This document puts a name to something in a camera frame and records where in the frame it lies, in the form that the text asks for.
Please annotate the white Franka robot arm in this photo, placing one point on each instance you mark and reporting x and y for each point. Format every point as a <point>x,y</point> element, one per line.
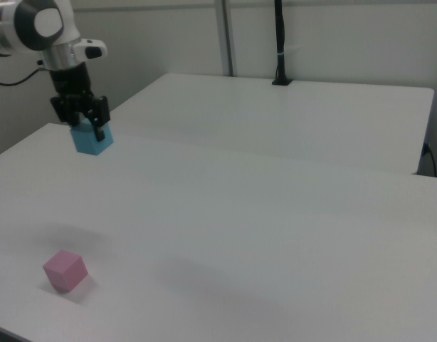
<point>33,25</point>

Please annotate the blue cube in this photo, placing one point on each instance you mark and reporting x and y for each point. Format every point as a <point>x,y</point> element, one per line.
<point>87,142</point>

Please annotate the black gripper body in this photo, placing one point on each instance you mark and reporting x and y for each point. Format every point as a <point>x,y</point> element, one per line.
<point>70,83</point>

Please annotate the black camera stand pole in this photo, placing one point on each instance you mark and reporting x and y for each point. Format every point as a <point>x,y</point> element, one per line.
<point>280,35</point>

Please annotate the aluminium frame post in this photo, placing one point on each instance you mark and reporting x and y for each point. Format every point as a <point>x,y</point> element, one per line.
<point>225,35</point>

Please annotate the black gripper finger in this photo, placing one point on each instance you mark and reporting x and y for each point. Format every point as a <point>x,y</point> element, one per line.
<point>65,112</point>
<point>101,112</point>

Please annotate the pink cube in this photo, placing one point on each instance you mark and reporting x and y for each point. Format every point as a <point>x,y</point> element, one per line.
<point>63,272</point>

